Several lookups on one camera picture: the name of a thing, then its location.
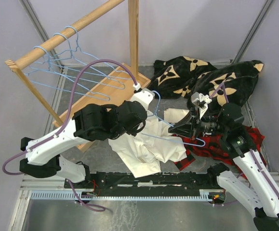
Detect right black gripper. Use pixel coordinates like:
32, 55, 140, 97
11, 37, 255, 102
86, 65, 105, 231
168, 106, 227, 140

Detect blue wire hanger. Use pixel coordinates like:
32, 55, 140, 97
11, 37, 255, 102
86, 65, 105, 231
25, 46, 110, 101
140, 90, 206, 147
65, 26, 137, 84
49, 33, 126, 90

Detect white shirt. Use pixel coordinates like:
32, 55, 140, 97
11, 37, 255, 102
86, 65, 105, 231
108, 111, 186, 178

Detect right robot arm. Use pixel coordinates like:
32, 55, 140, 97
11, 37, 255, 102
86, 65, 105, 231
168, 103, 279, 231

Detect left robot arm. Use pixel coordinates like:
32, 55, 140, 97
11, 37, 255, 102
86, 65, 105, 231
19, 101, 148, 188

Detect red black plaid shirt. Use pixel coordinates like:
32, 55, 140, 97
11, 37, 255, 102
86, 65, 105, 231
175, 125, 265, 171

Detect wooden clothes rack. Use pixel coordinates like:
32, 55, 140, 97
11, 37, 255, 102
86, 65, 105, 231
4, 0, 152, 153

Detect black beige floral blanket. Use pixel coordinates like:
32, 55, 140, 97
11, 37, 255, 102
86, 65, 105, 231
148, 56, 264, 116

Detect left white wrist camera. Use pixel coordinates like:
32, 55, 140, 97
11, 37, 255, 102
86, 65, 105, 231
129, 83, 155, 110

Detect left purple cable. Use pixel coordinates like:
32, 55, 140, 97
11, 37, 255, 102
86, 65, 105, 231
2, 59, 140, 176

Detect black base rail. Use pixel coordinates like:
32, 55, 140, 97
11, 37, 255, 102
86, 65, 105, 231
73, 163, 229, 196

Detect grey slotted cable duct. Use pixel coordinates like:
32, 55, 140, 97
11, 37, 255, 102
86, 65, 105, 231
30, 190, 213, 202

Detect blue wire hanger front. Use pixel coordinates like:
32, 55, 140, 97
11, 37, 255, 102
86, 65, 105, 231
25, 46, 110, 101

